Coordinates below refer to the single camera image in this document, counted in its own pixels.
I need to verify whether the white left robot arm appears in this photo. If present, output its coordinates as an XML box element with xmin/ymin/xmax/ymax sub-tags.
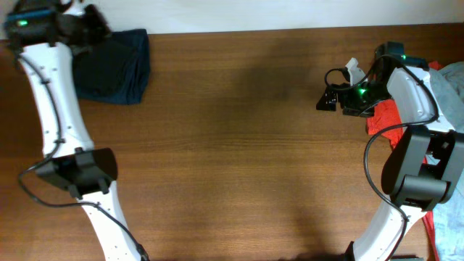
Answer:
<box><xmin>4</xmin><ymin>1</ymin><xmax>149</xmax><ymax>260</ymax></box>

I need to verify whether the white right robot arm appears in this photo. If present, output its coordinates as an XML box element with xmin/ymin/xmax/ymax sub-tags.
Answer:
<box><xmin>316</xmin><ymin>41</ymin><xmax>463</xmax><ymax>260</ymax></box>

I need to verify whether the light blue grey t-shirt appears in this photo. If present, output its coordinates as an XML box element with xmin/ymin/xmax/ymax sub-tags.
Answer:
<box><xmin>429</xmin><ymin>62</ymin><xmax>463</xmax><ymax>261</ymax></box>

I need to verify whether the folded navy blue garment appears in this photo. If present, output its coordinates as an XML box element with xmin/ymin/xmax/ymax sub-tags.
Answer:
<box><xmin>72</xmin><ymin>28</ymin><xmax>152</xmax><ymax>106</ymax></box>

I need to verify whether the red t-shirt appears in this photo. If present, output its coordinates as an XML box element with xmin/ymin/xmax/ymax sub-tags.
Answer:
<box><xmin>365</xmin><ymin>60</ymin><xmax>444</xmax><ymax>261</ymax></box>

